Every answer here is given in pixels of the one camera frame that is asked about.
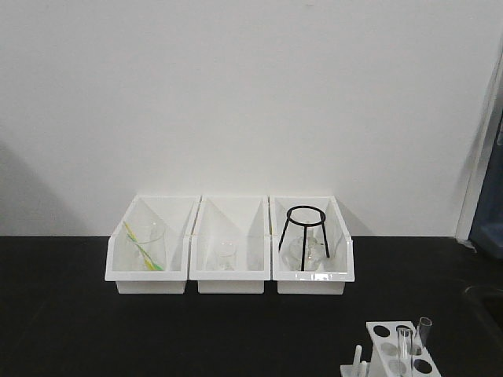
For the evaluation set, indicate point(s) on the clear glass test tube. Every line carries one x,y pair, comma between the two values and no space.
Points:
405,337

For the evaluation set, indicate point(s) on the black wire tripod stand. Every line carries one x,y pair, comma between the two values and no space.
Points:
304,220

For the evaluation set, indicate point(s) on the yellow green plastic stirrer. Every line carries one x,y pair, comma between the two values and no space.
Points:
148,261

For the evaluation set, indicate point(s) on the white test tube rack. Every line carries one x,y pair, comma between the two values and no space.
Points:
384,358

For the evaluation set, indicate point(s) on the middle white storage bin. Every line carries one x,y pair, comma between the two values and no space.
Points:
243,220

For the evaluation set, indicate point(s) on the clear beaker in left bin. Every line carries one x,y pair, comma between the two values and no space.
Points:
152,238

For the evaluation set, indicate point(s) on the grey pegboard drying rack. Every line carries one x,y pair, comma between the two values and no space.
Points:
486,231

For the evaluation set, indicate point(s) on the white storage bin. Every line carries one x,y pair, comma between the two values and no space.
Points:
335,271
243,220
178,215

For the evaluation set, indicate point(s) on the small clear beaker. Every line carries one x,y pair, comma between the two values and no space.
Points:
226,255

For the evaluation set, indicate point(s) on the black lab sink basin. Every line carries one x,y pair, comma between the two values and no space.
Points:
486,303

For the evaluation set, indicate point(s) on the left white storage bin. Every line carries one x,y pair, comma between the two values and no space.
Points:
178,215

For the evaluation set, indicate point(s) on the right white storage bin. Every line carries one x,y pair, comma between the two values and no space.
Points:
335,271

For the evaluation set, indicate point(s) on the clear round glass flask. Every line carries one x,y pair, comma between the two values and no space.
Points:
299,257

